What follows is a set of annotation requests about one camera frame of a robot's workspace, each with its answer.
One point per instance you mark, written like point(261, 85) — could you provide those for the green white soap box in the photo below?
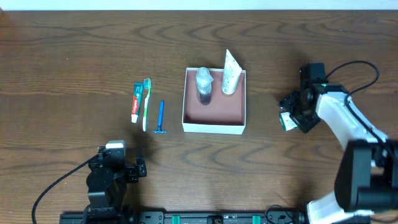
point(287, 122)

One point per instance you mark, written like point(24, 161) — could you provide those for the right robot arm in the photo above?
point(366, 181)

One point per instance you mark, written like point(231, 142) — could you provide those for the blue disposable razor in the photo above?
point(159, 129)

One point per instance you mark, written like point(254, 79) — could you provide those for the green white toothbrush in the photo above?
point(148, 87)

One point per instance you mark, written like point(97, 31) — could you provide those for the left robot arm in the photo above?
point(107, 185)

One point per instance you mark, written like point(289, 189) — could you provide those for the Colgate toothpaste tube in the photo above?
point(136, 103)

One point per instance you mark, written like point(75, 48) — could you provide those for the white lotion tube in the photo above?
point(231, 74)

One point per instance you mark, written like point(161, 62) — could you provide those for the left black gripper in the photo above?
point(132, 171)

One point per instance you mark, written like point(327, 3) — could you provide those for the white open cardboard box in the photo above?
point(223, 115)

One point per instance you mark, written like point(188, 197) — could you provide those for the clear pump bottle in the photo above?
point(203, 81)

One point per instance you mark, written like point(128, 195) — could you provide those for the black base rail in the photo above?
point(273, 216)

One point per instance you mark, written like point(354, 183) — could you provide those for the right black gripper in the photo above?
point(292, 104)

